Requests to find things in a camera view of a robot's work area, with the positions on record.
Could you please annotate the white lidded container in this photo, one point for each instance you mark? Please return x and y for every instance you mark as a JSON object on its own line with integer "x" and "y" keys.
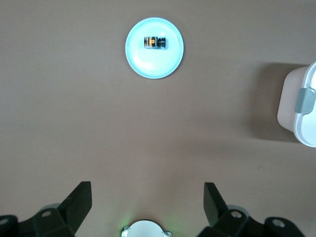
{"x": 288, "y": 106}

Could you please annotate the orange push-button switch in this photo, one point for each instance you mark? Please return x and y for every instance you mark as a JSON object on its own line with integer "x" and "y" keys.
{"x": 151, "y": 42}

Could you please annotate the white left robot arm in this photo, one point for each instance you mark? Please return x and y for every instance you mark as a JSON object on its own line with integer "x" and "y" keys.
{"x": 145, "y": 229}

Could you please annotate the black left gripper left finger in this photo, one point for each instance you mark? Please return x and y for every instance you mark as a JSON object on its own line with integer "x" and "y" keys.
{"x": 74, "y": 209}

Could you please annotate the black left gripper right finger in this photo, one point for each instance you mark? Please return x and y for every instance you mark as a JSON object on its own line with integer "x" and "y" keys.
{"x": 217, "y": 212}

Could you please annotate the light blue round plate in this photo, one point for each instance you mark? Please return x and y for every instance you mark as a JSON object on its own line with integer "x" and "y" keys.
{"x": 153, "y": 64}

